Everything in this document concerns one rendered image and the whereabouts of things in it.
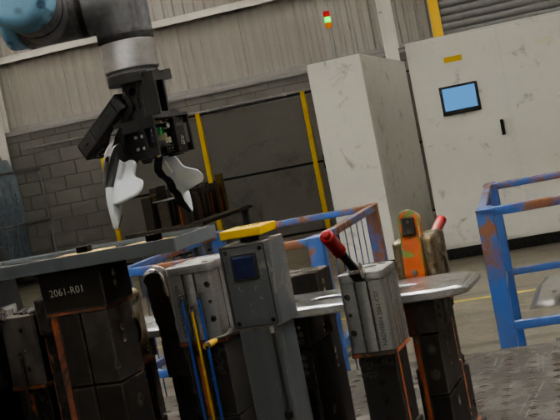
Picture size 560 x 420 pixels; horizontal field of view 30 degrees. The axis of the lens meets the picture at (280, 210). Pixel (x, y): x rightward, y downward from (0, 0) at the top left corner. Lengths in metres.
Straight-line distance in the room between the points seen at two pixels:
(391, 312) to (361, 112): 8.11
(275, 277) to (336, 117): 8.29
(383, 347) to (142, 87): 0.49
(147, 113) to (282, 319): 0.32
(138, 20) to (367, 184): 8.25
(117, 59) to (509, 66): 8.23
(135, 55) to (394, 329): 0.52
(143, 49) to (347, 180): 8.28
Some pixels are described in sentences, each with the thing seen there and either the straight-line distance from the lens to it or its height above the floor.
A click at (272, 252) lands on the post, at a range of 1.36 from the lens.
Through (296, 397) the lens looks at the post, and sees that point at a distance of 1.39.
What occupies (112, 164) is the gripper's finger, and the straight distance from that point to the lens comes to 1.39.
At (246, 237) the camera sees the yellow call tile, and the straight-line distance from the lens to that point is 1.36.
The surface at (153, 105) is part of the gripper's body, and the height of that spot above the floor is 1.34.
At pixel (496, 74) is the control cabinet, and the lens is 9.51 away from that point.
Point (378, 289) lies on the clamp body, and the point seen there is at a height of 1.03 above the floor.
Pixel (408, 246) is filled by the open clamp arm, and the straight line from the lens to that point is 1.80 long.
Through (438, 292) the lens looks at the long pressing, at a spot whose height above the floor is 1.00.
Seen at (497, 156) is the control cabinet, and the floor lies 0.85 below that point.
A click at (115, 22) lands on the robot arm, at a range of 1.40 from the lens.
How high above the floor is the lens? 1.25
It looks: 3 degrees down
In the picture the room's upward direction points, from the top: 11 degrees counter-clockwise
